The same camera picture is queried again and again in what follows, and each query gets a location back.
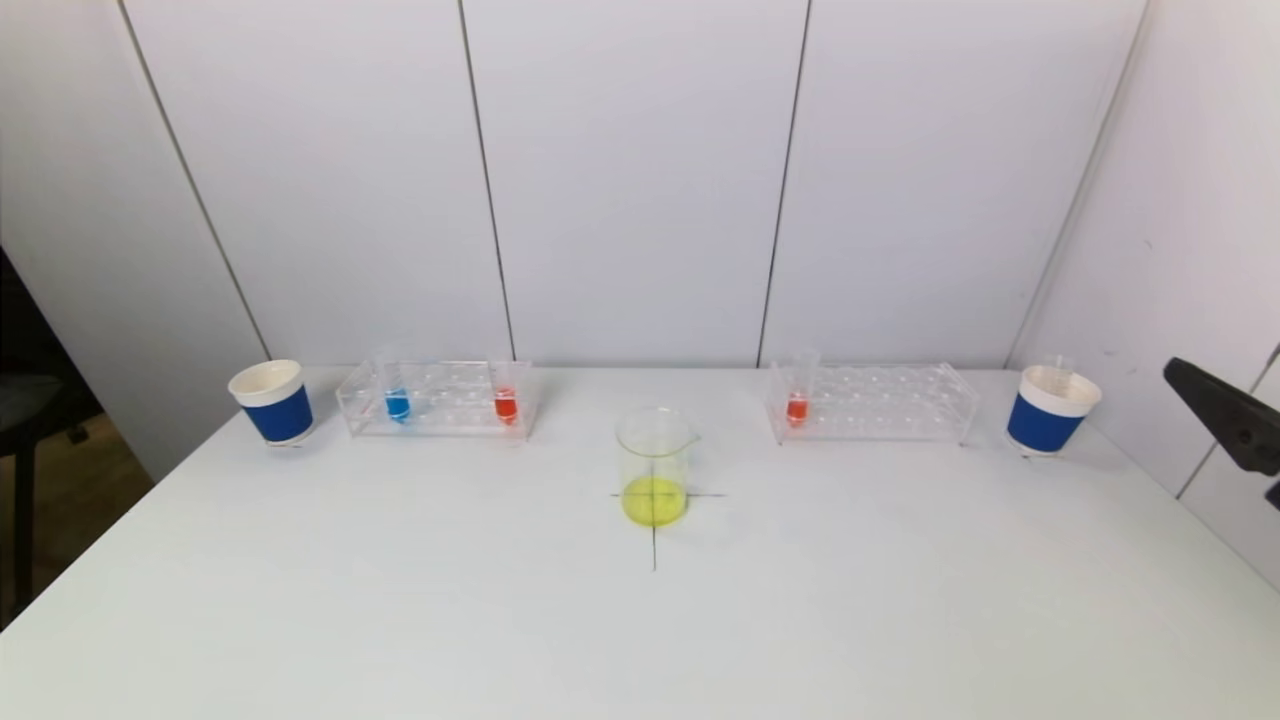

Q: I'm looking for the blue and white paper cup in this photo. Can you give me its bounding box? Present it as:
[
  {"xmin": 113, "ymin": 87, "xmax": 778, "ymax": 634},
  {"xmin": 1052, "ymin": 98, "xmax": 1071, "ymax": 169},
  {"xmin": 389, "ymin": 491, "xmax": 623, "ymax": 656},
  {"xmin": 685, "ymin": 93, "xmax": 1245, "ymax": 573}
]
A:
[
  {"xmin": 229, "ymin": 360, "xmax": 315, "ymax": 447},
  {"xmin": 1006, "ymin": 366, "xmax": 1103, "ymax": 458}
]

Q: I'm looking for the test tube with red pigment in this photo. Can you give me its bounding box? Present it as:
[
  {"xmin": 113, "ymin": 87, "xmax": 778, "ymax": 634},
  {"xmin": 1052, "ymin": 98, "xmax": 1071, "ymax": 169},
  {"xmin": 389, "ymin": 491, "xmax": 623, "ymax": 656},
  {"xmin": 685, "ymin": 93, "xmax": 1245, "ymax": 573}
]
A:
[
  {"xmin": 490, "ymin": 352, "xmax": 521, "ymax": 426},
  {"xmin": 785, "ymin": 350, "xmax": 821, "ymax": 429}
]

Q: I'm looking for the test tube with blue pigment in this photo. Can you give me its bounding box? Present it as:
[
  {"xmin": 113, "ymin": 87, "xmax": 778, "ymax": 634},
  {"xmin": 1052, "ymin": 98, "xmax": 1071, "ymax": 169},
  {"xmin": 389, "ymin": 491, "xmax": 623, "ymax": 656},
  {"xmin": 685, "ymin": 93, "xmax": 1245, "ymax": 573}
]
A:
[{"xmin": 377, "ymin": 347, "xmax": 413, "ymax": 425}]

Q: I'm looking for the clear glass beaker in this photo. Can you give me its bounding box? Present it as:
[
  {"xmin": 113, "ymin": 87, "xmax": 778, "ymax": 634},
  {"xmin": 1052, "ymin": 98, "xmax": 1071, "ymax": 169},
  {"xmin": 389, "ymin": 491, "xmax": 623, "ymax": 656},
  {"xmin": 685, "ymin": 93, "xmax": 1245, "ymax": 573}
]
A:
[{"xmin": 616, "ymin": 406, "xmax": 699, "ymax": 528}]

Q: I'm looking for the clear acrylic test tube rack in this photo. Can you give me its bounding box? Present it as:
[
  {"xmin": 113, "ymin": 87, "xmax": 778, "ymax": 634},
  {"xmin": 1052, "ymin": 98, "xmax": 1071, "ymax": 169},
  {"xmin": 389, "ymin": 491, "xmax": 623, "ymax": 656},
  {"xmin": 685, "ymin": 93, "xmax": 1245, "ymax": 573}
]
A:
[
  {"xmin": 337, "ymin": 361, "xmax": 536, "ymax": 439},
  {"xmin": 766, "ymin": 364, "xmax": 979, "ymax": 446}
]

